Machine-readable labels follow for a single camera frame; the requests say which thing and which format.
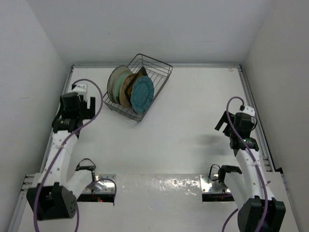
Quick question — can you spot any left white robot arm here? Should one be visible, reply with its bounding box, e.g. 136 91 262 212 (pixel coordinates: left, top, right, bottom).
27 91 96 221

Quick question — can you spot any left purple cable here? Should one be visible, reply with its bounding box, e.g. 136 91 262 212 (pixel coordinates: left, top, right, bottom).
33 79 118 232

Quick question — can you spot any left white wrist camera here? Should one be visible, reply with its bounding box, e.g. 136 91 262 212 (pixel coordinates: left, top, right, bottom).
71 83 87 99

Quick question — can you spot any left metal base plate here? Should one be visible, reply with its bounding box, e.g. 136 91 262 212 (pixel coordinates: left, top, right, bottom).
82 174 116 194

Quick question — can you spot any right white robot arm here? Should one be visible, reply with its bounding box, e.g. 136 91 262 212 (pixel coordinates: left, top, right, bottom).
215 110 286 232

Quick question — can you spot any light blue flower plate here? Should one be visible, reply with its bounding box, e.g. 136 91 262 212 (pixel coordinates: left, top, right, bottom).
112 71 132 104

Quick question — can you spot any black wire dish rack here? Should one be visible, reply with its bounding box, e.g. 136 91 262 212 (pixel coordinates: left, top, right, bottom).
103 54 173 123

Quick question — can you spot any black square amber plate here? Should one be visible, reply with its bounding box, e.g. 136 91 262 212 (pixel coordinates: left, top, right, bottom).
125 66 148 100

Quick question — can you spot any teal scalloped plate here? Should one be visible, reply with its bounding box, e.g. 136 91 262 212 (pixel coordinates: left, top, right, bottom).
130 76 155 114

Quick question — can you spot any tan bird plate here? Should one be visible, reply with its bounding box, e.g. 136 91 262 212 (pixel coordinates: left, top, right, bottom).
119 73 136 108

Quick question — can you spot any metal base plate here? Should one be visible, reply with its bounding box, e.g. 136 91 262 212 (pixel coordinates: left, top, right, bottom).
200 174 231 194
82 174 116 194

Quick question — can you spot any beige tree pattern plate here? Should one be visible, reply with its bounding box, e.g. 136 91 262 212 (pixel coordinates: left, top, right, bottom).
107 65 130 103

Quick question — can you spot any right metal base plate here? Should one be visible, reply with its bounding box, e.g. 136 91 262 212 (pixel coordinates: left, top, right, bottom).
200 174 231 194

